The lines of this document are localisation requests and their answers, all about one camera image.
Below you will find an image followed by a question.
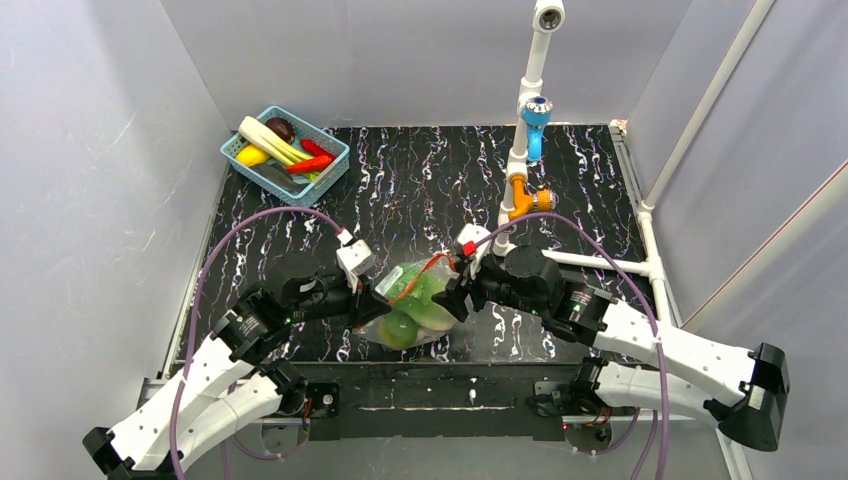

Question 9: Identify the red chili pepper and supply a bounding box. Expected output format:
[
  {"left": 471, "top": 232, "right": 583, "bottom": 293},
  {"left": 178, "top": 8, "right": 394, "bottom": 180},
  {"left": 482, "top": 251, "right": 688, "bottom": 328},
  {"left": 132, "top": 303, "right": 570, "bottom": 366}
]
[{"left": 286, "top": 155, "right": 335, "bottom": 175}]

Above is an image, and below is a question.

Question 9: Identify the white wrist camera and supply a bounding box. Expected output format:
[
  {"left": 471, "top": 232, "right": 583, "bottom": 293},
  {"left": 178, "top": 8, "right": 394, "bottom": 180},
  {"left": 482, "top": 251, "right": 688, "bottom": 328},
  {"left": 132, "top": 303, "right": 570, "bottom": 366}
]
[
  {"left": 336, "top": 228, "right": 376, "bottom": 293},
  {"left": 455, "top": 224, "right": 491, "bottom": 278}
]

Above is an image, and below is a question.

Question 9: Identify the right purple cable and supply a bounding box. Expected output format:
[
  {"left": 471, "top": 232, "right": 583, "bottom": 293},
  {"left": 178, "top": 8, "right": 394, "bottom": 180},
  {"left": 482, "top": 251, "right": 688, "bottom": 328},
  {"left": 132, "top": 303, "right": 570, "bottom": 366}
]
[{"left": 473, "top": 211, "right": 672, "bottom": 480}]

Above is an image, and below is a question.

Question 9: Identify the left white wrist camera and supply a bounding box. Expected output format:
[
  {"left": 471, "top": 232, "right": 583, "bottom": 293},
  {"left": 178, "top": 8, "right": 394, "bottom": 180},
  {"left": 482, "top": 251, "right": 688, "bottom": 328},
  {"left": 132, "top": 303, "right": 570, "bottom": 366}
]
[{"left": 336, "top": 228, "right": 376, "bottom": 293}]

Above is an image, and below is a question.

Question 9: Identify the green yellow mango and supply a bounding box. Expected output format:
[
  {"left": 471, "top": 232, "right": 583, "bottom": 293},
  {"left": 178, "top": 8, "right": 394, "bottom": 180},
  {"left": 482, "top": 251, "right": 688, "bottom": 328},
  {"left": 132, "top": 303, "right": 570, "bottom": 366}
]
[{"left": 378, "top": 311, "right": 419, "bottom": 350}]

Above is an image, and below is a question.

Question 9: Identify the blue plastic basket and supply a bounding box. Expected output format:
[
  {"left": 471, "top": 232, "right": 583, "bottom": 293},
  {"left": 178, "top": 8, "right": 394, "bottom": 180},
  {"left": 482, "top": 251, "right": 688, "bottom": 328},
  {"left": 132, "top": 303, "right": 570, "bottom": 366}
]
[{"left": 220, "top": 106, "right": 349, "bottom": 207}]

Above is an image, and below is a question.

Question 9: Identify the yellow lemon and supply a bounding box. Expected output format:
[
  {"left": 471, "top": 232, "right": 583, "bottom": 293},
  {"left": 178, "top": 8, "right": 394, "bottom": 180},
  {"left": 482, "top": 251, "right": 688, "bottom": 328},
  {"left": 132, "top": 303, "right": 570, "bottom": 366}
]
[{"left": 235, "top": 144, "right": 270, "bottom": 168}]

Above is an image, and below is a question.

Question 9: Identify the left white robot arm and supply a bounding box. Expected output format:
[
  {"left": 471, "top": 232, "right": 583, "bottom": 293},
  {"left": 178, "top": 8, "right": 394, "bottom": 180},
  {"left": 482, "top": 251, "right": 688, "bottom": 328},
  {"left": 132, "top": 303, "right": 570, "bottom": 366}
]
[{"left": 82, "top": 267, "right": 391, "bottom": 479}]

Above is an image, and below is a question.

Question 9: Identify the blue pipe fitting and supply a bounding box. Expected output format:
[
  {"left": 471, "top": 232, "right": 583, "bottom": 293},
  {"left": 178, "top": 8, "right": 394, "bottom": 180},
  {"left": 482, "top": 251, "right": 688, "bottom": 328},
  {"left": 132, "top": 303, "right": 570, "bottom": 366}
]
[{"left": 520, "top": 96, "right": 554, "bottom": 164}]

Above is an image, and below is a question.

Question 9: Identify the clear zip bag orange zipper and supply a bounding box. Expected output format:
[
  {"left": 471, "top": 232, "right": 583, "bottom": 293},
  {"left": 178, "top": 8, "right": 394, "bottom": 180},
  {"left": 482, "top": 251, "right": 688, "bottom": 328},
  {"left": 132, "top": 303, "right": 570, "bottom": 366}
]
[{"left": 353, "top": 253, "right": 459, "bottom": 351}]

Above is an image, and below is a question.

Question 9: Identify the green lettuce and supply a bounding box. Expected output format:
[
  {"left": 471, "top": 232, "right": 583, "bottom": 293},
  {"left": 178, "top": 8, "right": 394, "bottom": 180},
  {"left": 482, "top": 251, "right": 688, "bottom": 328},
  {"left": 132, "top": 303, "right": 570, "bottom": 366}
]
[{"left": 377, "top": 261, "right": 457, "bottom": 331}]

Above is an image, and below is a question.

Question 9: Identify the dark purple fruit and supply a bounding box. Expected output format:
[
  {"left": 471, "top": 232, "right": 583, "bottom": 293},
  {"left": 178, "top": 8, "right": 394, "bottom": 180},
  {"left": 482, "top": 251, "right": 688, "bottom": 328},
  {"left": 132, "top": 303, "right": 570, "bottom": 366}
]
[{"left": 264, "top": 117, "right": 296, "bottom": 144}]

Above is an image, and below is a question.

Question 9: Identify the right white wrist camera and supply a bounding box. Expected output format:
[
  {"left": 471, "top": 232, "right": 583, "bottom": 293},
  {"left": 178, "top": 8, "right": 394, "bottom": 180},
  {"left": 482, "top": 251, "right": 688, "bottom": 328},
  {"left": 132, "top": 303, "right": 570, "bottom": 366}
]
[{"left": 455, "top": 224, "right": 491, "bottom": 278}]

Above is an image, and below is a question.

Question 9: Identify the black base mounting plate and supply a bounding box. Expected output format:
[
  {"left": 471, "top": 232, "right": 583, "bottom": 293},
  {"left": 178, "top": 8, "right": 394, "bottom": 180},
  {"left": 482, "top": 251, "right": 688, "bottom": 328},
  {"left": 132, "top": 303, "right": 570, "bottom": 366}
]
[{"left": 238, "top": 360, "right": 664, "bottom": 442}]

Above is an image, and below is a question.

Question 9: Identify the white bun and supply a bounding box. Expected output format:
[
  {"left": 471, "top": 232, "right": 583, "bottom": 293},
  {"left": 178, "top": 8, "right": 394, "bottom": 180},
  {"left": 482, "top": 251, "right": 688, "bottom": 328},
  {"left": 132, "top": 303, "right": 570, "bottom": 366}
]
[{"left": 238, "top": 116, "right": 313, "bottom": 166}]

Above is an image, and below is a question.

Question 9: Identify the white pvc pipe frame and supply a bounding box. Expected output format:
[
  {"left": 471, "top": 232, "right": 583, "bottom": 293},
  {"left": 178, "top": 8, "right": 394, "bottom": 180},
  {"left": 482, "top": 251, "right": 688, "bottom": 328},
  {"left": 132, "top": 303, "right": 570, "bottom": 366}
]
[{"left": 493, "top": 0, "right": 848, "bottom": 333}]

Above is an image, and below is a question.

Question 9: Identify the purple cable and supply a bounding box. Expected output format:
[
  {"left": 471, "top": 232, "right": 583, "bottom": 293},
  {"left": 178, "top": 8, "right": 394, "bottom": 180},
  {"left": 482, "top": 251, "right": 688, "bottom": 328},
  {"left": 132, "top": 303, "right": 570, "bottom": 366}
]
[
  {"left": 473, "top": 211, "right": 672, "bottom": 480},
  {"left": 168, "top": 205, "right": 349, "bottom": 480}
]

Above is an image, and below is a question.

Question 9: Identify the orange pipe fitting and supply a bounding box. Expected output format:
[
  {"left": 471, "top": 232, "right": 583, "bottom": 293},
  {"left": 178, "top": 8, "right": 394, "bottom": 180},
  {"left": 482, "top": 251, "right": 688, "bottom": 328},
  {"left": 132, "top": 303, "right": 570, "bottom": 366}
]
[{"left": 507, "top": 173, "right": 558, "bottom": 221}]

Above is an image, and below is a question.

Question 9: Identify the aluminium rail frame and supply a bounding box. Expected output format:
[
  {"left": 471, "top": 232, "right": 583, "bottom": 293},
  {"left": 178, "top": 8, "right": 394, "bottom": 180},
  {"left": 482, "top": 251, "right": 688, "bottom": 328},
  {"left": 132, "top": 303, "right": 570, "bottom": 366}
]
[{"left": 119, "top": 374, "right": 753, "bottom": 480}]

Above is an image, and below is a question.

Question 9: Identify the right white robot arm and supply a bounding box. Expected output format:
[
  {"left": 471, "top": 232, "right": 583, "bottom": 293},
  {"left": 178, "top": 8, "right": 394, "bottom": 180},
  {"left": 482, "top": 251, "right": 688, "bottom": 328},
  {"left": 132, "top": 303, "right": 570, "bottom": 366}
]
[{"left": 432, "top": 246, "right": 790, "bottom": 452}]

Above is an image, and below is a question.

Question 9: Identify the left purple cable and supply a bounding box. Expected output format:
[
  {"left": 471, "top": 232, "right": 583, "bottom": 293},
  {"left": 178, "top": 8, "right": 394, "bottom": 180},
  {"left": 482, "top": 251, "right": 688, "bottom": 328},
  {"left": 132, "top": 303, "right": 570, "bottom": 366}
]
[{"left": 168, "top": 205, "right": 349, "bottom": 480}]

